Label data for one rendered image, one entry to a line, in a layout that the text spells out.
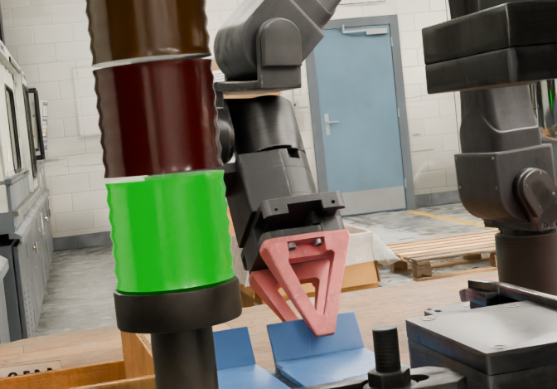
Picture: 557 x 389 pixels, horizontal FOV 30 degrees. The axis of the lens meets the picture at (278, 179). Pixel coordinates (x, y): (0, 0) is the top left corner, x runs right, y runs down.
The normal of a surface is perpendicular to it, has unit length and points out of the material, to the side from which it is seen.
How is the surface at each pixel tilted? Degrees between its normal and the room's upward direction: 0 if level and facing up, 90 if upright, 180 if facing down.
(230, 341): 60
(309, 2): 92
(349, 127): 90
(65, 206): 90
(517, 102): 81
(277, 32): 90
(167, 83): 104
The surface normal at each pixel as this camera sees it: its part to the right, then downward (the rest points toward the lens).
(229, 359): 0.20, -0.48
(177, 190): 0.28, -0.22
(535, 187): 0.40, 0.00
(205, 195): 0.74, 0.20
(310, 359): -0.11, -0.99
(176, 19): 0.55, 0.23
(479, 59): -0.96, 0.11
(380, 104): 0.19, 0.04
